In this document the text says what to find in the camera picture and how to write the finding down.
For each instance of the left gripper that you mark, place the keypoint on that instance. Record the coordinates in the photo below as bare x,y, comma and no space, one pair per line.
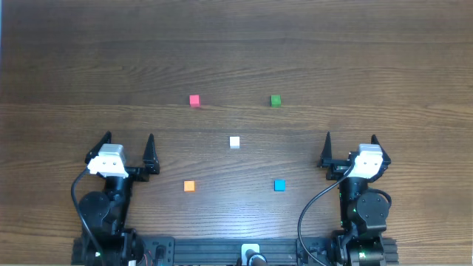
138,173

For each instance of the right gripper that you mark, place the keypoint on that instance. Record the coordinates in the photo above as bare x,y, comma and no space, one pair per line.
338,168

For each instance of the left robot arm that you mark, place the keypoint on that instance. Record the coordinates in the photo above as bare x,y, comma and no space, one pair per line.
96,212

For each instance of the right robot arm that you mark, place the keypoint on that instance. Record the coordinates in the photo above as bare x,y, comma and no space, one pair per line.
366,214

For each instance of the orange cube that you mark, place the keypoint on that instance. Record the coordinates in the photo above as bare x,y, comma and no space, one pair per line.
189,186

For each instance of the blue cube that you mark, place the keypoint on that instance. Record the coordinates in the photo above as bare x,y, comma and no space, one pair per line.
279,185

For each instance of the pink cube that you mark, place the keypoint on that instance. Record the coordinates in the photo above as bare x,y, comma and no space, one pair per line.
194,100

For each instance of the green cube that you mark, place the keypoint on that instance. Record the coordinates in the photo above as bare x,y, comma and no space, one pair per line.
275,101

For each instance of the white cube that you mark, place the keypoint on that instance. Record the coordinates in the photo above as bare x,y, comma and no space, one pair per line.
234,142

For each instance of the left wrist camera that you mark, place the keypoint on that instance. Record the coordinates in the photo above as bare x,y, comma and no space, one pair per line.
109,162

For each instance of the mounting rail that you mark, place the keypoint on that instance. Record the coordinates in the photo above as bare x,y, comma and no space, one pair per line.
221,251

